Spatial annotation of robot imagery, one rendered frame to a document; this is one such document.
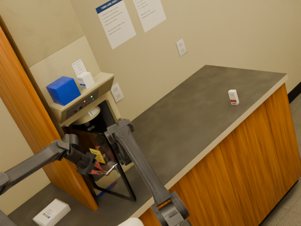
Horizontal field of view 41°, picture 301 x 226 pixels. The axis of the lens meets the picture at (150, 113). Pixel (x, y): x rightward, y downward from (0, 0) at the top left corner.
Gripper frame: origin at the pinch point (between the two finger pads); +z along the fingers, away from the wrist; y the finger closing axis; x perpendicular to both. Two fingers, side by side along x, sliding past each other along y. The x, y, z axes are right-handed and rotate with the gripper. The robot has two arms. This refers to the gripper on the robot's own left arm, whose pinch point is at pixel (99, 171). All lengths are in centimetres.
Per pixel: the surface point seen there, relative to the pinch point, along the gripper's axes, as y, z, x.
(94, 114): -26.2, -2.7, -22.3
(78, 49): -46, -30, -19
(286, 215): -40, 153, 12
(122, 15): -98, 3, -58
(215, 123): -58, 57, 2
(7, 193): 29, 2, -68
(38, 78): -24, -39, -21
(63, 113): -15.3, -23.7, -12.5
